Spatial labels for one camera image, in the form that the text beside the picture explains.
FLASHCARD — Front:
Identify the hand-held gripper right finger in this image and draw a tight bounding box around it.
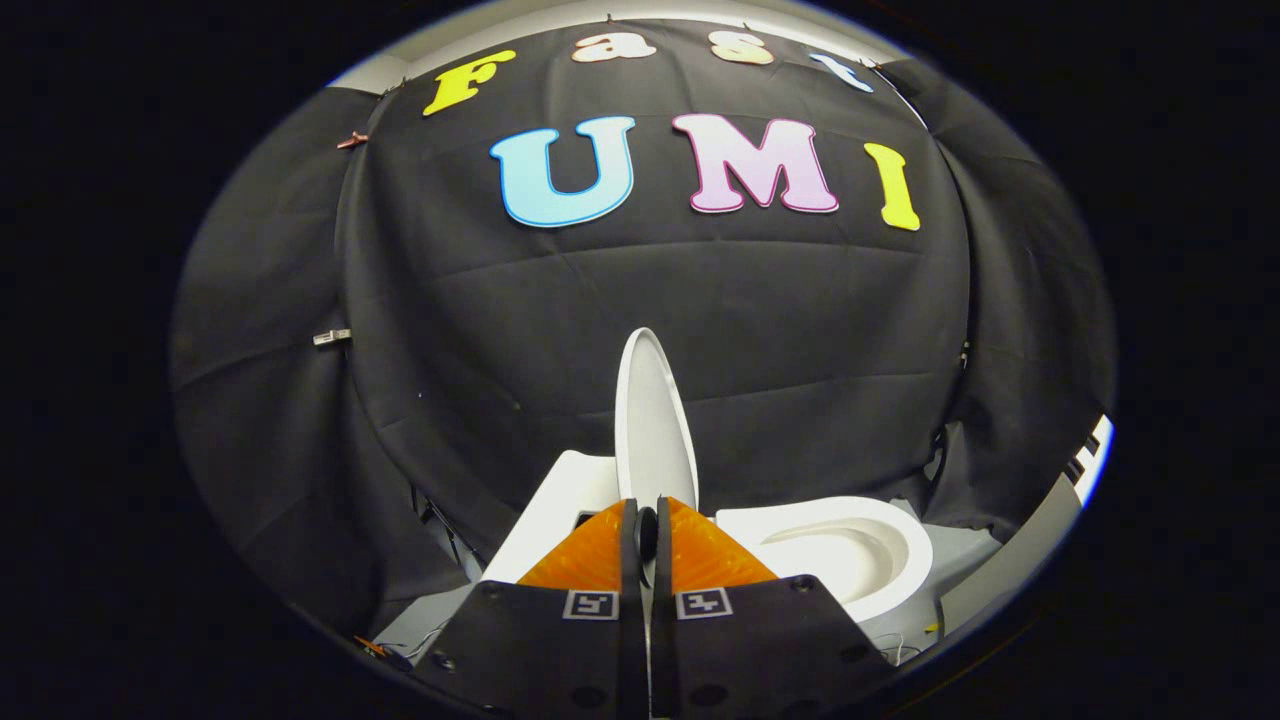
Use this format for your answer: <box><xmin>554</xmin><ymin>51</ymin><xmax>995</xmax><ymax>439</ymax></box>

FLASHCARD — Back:
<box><xmin>651</xmin><ymin>496</ymin><xmax>897</xmax><ymax>719</ymax></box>

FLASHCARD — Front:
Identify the black backdrop cloth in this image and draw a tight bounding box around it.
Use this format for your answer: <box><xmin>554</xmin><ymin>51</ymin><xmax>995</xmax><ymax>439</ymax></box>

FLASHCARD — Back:
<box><xmin>170</xmin><ymin>18</ymin><xmax>1117</xmax><ymax>636</ymax></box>

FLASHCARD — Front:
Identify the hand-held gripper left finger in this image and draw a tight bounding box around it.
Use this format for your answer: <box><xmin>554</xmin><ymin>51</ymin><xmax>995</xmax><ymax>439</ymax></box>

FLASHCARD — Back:
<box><xmin>412</xmin><ymin>499</ymin><xmax>650</xmax><ymax>719</ymax></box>

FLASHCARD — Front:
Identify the black and white striped board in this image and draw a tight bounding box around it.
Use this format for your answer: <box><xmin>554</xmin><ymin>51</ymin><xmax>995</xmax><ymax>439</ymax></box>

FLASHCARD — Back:
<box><xmin>1062</xmin><ymin>414</ymin><xmax>1115</xmax><ymax>506</ymax></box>

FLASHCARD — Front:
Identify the white toilet lid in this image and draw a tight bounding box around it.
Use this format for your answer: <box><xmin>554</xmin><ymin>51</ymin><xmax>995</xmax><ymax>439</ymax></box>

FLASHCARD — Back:
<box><xmin>613</xmin><ymin>327</ymin><xmax>701</xmax><ymax>516</ymax></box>

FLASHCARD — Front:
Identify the white ceramic toilet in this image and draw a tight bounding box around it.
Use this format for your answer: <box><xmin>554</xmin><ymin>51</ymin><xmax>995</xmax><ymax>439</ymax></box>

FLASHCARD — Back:
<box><xmin>480</xmin><ymin>449</ymin><xmax>941</xmax><ymax>641</ymax></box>

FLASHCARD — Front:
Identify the white toilet seat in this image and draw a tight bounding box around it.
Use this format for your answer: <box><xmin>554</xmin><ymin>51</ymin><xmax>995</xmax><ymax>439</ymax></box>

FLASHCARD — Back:
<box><xmin>715</xmin><ymin>496</ymin><xmax>935</xmax><ymax>624</ymax></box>

